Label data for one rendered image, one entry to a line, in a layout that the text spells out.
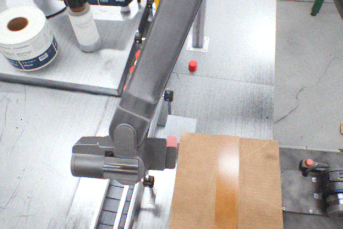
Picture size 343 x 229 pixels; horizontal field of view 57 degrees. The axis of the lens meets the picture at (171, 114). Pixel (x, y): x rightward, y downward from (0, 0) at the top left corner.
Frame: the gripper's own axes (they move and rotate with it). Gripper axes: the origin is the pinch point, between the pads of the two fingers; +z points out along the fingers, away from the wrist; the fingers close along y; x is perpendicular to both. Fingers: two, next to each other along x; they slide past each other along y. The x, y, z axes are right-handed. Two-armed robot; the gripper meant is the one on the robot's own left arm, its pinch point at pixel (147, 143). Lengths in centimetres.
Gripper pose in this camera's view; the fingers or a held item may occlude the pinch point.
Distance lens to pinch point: 72.8
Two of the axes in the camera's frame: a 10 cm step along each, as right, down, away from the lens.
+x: -0.4, 9.9, 1.3
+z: 1.0, -1.3, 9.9
